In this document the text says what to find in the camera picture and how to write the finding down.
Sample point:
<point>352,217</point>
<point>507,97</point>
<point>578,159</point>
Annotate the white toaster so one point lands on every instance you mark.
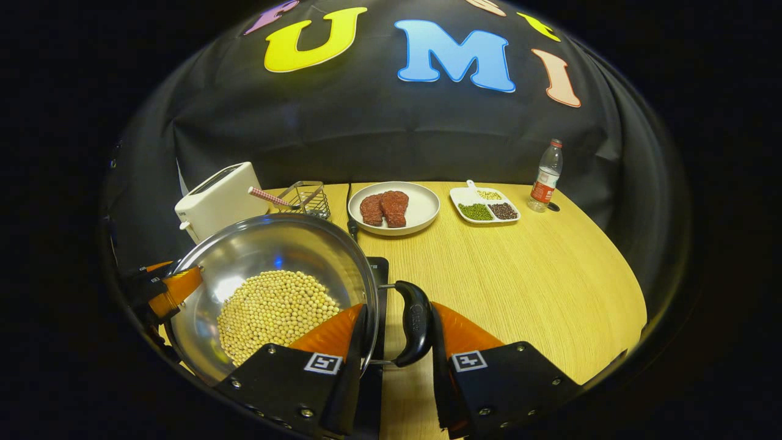
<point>220,201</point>

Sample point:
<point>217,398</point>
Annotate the pile of green beans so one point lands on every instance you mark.
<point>475,212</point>

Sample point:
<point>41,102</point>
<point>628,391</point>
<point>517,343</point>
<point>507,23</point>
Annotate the pile of dark beans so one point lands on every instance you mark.
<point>503,211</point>

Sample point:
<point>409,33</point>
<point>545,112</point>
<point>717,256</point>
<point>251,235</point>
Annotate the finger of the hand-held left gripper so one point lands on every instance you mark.
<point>143,286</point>
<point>177,290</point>

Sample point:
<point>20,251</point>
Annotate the clear plastic water bottle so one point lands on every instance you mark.
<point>544,183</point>

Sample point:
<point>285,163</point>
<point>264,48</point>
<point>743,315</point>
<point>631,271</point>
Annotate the white divided dish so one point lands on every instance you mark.
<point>467,195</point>

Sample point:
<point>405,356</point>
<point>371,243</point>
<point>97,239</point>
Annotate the stainless steel pot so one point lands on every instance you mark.
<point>275,244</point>

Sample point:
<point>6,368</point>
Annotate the small heap of yellow beans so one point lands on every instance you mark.
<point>489,195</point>

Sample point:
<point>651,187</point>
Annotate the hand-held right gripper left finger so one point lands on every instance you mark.
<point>354,379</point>

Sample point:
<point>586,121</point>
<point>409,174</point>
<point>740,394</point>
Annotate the red meat piece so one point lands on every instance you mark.
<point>395,209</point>
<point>371,211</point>

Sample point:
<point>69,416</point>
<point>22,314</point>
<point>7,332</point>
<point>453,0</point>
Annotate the black backdrop cloth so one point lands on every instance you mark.
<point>366,134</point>

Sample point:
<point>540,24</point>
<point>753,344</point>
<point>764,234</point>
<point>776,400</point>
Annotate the pink striped straw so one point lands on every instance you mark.
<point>269,197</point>

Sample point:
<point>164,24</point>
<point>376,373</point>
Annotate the round white plate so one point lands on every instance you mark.
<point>424,208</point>

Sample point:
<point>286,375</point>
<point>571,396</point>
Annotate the black induction cooktop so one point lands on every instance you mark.
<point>381,305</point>

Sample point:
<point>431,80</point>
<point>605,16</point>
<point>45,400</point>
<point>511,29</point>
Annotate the pile of soybeans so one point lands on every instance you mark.
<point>275,311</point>

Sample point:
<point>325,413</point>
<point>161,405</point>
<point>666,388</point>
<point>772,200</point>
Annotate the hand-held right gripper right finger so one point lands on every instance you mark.
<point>441,391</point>

